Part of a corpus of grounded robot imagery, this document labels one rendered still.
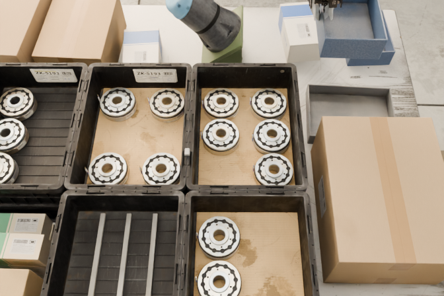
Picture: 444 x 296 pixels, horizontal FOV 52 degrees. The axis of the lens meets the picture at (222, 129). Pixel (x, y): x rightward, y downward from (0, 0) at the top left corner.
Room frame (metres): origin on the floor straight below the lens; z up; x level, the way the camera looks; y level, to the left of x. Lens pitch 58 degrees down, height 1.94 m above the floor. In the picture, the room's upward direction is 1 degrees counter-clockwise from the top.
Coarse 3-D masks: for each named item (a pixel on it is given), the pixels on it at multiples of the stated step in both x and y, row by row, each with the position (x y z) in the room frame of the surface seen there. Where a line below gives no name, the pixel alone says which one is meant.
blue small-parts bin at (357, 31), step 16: (352, 0) 0.94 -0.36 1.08; (368, 0) 0.94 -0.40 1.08; (320, 16) 0.84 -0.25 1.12; (336, 16) 0.89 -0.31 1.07; (352, 16) 0.89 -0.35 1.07; (368, 16) 0.89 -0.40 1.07; (320, 32) 0.80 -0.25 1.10; (336, 32) 0.83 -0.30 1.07; (352, 32) 0.83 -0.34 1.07; (368, 32) 0.83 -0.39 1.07; (384, 32) 0.77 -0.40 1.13; (320, 48) 0.77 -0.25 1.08; (336, 48) 0.75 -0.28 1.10; (352, 48) 0.75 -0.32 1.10; (368, 48) 0.75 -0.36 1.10
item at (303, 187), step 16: (208, 64) 0.85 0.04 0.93; (224, 64) 0.85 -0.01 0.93; (240, 64) 0.85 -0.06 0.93; (256, 64) 0.85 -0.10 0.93; (272, 64) 0.84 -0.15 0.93; (288, 64) 0.84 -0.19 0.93; (192, 80) 0.79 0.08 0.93; (192, 96) 0.73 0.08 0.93; (192, 112) 0.68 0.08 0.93; (192, 128) 0.63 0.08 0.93; (192, 144) 0.58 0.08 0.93; (304, 144) 0.58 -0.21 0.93; (192, 160) 0.54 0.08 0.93; (304, 160) 0.53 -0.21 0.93; (304, 176) 0.49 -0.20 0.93
